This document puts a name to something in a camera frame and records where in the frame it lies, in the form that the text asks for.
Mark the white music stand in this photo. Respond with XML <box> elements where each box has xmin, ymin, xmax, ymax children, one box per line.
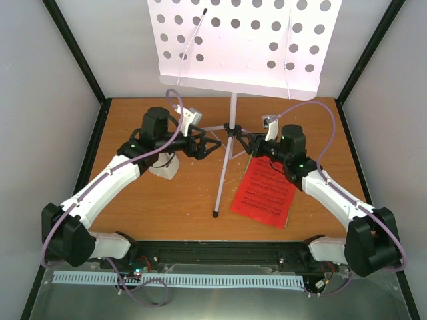
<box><xmin>146</xmin><ymin>0</ymin><xmax>344</xmax><ymax>219</ymax></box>

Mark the green sheet music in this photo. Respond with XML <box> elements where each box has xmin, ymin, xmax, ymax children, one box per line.
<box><xmin>244</xmin><ymin>154</ymin><xmax>253</xmax><ymax>175</ymax></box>

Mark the black aluminium rail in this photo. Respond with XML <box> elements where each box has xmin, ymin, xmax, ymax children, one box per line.
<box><xmin>46</xmin><ymin>240</ymin><xmax>311</xmax><ymax>273</ymax></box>

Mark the blue cable duct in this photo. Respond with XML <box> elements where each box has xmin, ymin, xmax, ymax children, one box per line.
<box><xmin>51</xmin><ymin>271</ymin><xmax>304</xmax><ymax>291</ymax></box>

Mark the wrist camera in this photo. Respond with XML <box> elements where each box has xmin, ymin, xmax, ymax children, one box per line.
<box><xmin>175</xmin><ymin>105</ymin><xmax>203</xmax><ymax>137</ymax></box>
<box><xmin>262</xmin><ymin>115</ymin><xmax>279</xmax><ymax>141</ymax></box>

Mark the white metronome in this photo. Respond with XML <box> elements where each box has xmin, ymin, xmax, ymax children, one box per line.
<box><xmin>149</xmin><ymin>153</ymin><xmax>180</xmax><ymax>180</ymax></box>

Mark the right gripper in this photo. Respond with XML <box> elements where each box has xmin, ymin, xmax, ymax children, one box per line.
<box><xmin>238</xmin><ymin>133</ymin><xmax>289</xmax><ymax>165</ymax></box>

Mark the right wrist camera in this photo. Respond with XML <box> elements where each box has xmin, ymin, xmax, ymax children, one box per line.
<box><xmin>262</xmin><ymin>115</ymin><xmax>279</xmax><ymax>141</ymax></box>

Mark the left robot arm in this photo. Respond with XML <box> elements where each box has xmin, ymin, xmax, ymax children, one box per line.
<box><xmin>41</xmin><ymin>105</ymin><xmax>221</xmax><ymax>269</ymax></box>

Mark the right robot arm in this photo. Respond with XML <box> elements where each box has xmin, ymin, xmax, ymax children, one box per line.
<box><xmin>238</xmin><ymin>124</ymin><xmax>404</xmax><ymax>277</ymax></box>

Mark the red sheet music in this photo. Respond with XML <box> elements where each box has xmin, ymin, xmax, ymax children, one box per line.
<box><xmin>230</xmin><ymin>157</ymin><xmax>296</xmax><ymax>229</ymax></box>

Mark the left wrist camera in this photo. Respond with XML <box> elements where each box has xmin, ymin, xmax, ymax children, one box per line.
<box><xmin>175</xmin><ymin>105</ymin><xmax>203</xmax><ymax>137</ymax></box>

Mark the small circuit board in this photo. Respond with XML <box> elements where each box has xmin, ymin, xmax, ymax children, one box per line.
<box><xmin>131</xmin><ymin>256</ymin><xmax>151</xmax><ymax>276</ymax></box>

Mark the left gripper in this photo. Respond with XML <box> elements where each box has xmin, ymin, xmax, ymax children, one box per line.
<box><xmin>157</xmin><ymin>125</ymin><xmax>222</xmax><ymax>160</ymax></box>

